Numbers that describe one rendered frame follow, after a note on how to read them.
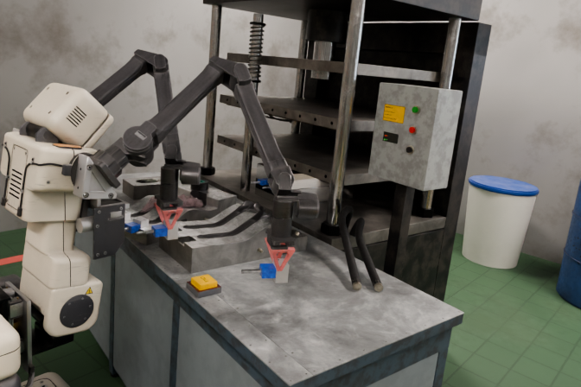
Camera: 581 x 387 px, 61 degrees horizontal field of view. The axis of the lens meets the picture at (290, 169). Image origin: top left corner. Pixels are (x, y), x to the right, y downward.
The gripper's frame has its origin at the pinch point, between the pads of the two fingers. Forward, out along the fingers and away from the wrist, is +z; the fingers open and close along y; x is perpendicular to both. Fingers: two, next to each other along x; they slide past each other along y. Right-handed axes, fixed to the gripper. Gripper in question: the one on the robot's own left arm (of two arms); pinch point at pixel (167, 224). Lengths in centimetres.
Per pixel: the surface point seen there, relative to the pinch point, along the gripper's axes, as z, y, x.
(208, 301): 15.3, -27.4, -3.8
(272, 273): 2.7, -41.4, -16.5
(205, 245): 6.2, -7.2, -10.7
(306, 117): -31, 44, -82
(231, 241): 6.8, -5.0, -21.4
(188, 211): 5.5, 28.3, -18.2
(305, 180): 3, 55, -93
